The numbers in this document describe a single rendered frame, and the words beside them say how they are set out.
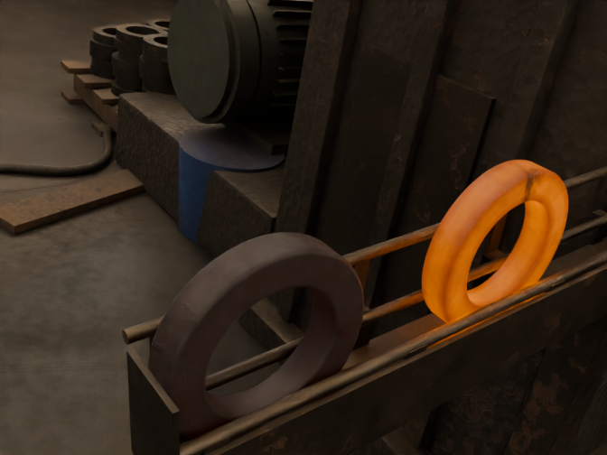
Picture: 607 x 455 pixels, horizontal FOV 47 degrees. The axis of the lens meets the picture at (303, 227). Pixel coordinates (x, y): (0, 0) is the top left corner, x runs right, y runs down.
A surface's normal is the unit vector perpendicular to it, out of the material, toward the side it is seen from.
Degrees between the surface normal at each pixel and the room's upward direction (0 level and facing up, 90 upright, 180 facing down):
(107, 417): 0
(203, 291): 43
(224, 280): 35
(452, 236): 68
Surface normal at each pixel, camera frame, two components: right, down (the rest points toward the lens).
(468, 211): -0.51, -0.42
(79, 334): 0.17, -0.87
